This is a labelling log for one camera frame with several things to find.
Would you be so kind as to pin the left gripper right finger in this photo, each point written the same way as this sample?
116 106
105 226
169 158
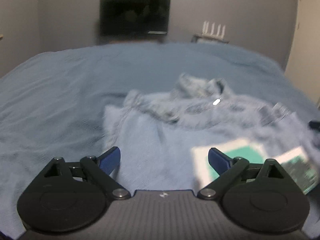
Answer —
229 170

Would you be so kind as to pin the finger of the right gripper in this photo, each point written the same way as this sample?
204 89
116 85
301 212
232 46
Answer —
315 125

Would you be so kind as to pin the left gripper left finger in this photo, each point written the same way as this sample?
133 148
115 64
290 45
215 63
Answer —
97 171

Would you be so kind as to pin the light blue denim jacket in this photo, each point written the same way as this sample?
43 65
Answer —
164 138

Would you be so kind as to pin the white door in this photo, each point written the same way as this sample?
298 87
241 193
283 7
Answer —
303 62

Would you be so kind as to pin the blue fleece blanket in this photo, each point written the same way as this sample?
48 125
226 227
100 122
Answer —
52 104

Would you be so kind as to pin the white wifi router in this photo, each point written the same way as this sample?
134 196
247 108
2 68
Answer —
211 30

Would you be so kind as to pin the black monitor screen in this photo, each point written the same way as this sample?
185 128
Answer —
134 17

